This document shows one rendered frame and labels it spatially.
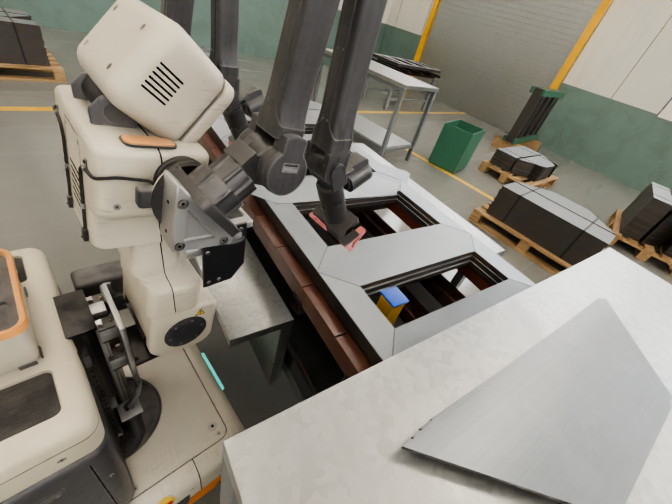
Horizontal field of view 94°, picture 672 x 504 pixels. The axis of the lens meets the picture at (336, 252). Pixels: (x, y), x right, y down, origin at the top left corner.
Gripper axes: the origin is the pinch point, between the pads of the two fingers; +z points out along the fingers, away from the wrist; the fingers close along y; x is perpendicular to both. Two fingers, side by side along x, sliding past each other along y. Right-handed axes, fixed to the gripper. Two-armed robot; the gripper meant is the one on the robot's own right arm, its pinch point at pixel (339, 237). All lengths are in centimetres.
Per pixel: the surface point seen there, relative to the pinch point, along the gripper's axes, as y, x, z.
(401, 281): -12.1, -12.5, 24.2
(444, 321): -30.2, -9.6, 19.1
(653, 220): -81, -375, 254
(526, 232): -2, -215, 200
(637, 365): -62, -22, 2
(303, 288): 1.3, 14.0, 12.0
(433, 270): -14.5, -26.3, 30.9
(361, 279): -6.9, -0.6, 14.5
